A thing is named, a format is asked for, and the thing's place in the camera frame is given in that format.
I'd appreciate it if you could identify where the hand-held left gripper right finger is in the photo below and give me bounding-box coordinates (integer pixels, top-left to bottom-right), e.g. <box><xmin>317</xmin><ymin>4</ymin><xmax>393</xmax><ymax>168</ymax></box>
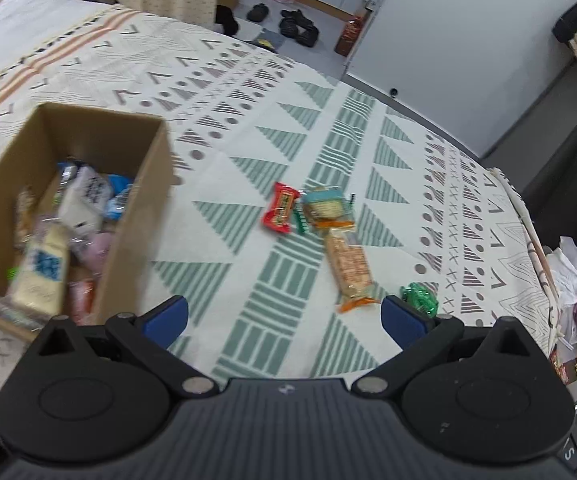
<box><xmin>351</xmin><ymin>295</ymin><xmax>543</xmax><ymax>400</ymax></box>

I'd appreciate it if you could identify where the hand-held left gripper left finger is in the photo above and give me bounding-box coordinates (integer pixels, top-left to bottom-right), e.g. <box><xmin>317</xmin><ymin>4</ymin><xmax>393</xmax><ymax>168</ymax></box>
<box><xmin>26</xmin><ymin>295</ymin><xmax>220</xmax><ymax>402</ymax></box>

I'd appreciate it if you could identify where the purple snack packet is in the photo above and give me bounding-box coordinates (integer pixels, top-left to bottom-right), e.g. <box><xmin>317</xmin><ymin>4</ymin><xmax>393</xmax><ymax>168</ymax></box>
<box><xmin>75</xmin><ymin>232</ymin><xmax>114</xmax><ymax>274</ymax></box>

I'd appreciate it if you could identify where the brown cardboard box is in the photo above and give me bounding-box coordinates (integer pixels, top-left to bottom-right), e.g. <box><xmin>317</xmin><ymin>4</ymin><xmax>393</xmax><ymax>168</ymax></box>
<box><xmin>0</xmin><ymin>102</ymin><xmax>176</xmax><ymax>343</ymax></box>

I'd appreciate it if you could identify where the white fruit print snack packet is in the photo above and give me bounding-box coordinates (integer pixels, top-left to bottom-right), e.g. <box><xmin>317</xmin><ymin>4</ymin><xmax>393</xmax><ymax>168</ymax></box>
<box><xmin>58</xmin><ymin>165</ymin><xmax>114</xmax><ymax>232</ymax></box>

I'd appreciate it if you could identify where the green foil candy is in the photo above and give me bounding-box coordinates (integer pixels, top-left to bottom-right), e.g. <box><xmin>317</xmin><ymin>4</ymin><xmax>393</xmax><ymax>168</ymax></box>
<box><xmin>401</xmin><ymin>282</ymin><xmax>440</xmax><ymax>319</ymax></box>

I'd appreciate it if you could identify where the long orange cracker packet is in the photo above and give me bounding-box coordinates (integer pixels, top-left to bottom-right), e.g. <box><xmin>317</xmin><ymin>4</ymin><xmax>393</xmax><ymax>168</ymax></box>
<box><xmin>324</xmin><ymin>228</ymin><xmax>380</xmax><ymax>315</ymax></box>

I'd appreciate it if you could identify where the white packet with blue print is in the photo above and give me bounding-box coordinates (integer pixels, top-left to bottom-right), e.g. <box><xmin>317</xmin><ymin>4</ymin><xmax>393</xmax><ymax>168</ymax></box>
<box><xmin>7</xmin><ymin>222</ymin><xmax>72</xmax><ymax>319</ymax></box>

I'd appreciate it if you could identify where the teal cracker packet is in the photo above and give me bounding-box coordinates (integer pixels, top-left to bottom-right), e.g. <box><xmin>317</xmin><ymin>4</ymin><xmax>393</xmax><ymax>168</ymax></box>
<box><xmin>301</xmin><ymin>185</ymin><xmax>357</xmax><ymax>234</ymax></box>

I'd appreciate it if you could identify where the flat clear snack packet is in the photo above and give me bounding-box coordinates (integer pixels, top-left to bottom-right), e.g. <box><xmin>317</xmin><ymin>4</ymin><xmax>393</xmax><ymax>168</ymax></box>
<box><xmin>0</xmin><ymin>297</ymin><xmax>50</xmax><ymax>332</ymax></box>

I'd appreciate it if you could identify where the red snack packet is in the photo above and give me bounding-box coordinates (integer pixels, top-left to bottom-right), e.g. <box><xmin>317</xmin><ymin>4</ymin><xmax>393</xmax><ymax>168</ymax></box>
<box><xmin>262</xmin><ymin>181</ymin><xmax>302</xmax><ymax>235</ymax></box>

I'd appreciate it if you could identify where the pile of clothes at right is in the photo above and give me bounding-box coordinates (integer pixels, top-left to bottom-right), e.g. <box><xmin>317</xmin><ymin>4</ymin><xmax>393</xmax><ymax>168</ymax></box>
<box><xmin>543</xmin><ymin>235</ymin><xmax>577</xmax><ymax>347</ymax></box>

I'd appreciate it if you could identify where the clear biscuit packet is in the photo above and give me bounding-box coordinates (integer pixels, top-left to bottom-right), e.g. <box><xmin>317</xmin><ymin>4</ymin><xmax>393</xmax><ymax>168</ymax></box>
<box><xmin>15</xmin><ymin>186</ymin><xmax>37</xmax><ymax>252</ymax></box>

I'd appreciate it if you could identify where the patterned printed blanket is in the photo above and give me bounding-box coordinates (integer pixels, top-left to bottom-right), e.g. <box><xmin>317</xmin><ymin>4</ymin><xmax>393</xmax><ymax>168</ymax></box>
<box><xmin>0</xmin><ymin>0</ymin><xmax>564</xmax><ymax>387</ymax></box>

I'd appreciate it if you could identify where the dark grey furniture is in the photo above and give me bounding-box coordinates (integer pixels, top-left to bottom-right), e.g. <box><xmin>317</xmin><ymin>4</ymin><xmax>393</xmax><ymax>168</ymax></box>
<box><xmin>518</xmin><ymin>105</ymin><xmax>577</xmax><ymax>252</ymax></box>

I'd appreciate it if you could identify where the white cabinet door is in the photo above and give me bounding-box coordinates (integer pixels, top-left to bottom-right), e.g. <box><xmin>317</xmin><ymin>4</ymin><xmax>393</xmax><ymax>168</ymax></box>
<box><xmin>343</xmin><ymin>0</ymin><xmax>577</xmax><ymax>161</ymax></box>

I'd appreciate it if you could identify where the black cloth item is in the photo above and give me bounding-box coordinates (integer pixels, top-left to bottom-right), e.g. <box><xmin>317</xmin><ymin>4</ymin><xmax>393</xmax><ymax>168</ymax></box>
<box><xmin>214</xmin><ymin>5</ymin><xmax>240</xmax><ymax>36</ymax></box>

